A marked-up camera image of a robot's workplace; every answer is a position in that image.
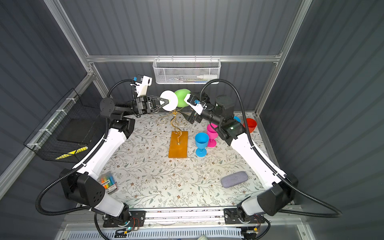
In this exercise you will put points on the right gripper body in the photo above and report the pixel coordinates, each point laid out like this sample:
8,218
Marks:
196,117

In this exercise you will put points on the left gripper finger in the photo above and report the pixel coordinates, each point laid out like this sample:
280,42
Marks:
156,107
155,98

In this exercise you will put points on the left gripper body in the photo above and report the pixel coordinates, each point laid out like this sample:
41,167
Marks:
141,107

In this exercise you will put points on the green wine glass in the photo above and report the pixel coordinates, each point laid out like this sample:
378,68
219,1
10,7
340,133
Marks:
176,99

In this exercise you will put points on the pink wine glass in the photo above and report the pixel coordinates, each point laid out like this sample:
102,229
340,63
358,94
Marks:
211,132

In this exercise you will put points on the blue wine glass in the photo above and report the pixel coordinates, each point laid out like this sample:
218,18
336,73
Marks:
237,118
201,140

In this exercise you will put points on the red wine glass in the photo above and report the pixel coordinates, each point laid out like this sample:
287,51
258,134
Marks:
252,124

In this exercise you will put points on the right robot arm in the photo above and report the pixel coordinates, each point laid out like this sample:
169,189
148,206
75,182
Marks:
277,192

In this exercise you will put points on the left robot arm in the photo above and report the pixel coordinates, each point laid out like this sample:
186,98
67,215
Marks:
82,186

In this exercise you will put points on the orange wooden rack base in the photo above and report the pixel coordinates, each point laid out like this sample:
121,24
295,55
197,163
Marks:
178,151

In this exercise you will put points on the grey oblong case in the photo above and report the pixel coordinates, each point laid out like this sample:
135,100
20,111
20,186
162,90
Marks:
234,179

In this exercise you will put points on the colourful marker pack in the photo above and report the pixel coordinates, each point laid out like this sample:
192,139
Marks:
108,182

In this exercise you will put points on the gold wire glass rack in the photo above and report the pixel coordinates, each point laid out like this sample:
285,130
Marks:
177,122

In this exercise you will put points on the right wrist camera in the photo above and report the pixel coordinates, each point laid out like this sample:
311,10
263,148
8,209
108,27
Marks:
197,105

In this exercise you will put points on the white mesh wall basket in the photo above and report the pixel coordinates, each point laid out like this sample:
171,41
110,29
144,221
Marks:
185,71

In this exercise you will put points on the black wire side basket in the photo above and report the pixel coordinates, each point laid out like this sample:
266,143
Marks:
72,131

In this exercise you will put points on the front mounting rail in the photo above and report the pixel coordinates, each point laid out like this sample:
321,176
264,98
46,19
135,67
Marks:
212,223

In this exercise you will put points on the aluminium frame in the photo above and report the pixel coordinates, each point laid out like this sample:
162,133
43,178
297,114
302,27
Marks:
61,57

